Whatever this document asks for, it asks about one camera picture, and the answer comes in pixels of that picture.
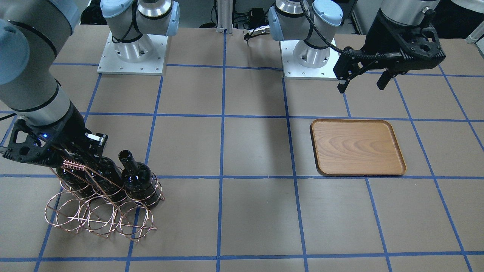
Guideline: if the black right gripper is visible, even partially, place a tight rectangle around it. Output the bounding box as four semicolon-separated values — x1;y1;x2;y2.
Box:
1;103;108;168

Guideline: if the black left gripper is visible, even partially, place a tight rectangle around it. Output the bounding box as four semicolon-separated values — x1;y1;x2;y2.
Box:
333;10;446;94

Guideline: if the dark wine bottle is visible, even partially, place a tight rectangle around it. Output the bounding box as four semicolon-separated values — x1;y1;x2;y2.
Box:
118;150;162;208
56;167;95;198
85;156;127;204

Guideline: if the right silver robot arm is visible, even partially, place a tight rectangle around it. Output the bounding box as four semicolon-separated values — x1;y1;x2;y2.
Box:
0;0;180;169

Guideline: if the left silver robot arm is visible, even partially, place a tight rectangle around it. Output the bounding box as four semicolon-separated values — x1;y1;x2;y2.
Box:
268;0;446;93

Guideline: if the wooden tray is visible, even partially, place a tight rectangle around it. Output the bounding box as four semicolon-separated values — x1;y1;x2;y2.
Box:
310;119;407;176

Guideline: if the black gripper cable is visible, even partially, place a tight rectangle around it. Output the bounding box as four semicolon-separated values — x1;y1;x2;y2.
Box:
299;0;390;59

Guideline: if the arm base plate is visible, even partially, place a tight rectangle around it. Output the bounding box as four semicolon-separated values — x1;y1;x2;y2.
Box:
279;41;339;80
97;33;169;76

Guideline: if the copper wire bottle basket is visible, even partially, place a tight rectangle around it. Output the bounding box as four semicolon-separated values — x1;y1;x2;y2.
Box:
44;175;158;242

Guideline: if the aluminium frame post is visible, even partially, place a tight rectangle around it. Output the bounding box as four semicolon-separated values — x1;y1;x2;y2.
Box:
216;0;234;35

